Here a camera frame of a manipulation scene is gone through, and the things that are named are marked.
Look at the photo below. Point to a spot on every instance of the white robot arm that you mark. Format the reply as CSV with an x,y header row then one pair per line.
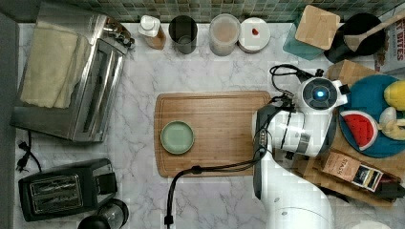
x,y
286,138

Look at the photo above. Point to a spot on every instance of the wooden cutting board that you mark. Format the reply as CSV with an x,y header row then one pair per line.
x,y
221,122

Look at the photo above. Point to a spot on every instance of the small green plate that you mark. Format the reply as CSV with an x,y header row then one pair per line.
x,y
177,137

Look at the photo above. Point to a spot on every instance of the dark grey cup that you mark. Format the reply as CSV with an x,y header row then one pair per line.
x,y
183,30

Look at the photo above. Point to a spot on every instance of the clear plastic jar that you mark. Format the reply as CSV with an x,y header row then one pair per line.
x,y
224,32

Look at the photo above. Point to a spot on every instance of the white round lid container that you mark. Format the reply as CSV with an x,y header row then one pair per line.
x,y
254,36

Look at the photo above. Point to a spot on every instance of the bottle with white cap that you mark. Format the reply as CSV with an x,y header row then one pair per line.
x,y
150,28

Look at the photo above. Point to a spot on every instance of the stainless steel toaster oven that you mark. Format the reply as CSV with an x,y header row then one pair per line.
x,y
86,119

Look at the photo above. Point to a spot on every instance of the black coffee grinder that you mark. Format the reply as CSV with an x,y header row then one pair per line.
x,y
111,215

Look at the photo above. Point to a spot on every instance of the teal container wooden lid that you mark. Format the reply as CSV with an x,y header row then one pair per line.
x,y
312,33

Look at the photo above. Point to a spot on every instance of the Stash tea box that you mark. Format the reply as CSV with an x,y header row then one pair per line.
x,y
352,170

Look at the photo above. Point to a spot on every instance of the black two-slot toaster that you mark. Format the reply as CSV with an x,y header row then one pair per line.
x,y
67,189

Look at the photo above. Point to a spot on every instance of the beige folded towel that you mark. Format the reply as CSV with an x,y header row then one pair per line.
x,y
55,64

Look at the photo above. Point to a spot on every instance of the blue plate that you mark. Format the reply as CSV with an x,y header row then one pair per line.
x,y
367,95

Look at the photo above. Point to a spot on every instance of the toy watermelon slice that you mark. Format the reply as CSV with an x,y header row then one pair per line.
x,y
362,127

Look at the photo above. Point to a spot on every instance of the wooden spoon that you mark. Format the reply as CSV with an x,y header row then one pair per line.
x,y
362,26

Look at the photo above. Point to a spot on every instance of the pale toy garlic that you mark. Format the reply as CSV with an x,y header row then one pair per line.
x,y
390,125

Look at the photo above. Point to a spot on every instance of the yellow toy lemon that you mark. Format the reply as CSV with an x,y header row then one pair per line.
x,y
394,95

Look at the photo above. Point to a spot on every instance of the white bowl rim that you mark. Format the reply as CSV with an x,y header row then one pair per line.
x,y
370,224

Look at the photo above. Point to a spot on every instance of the cereal box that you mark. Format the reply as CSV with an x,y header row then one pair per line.
x,y
391,58

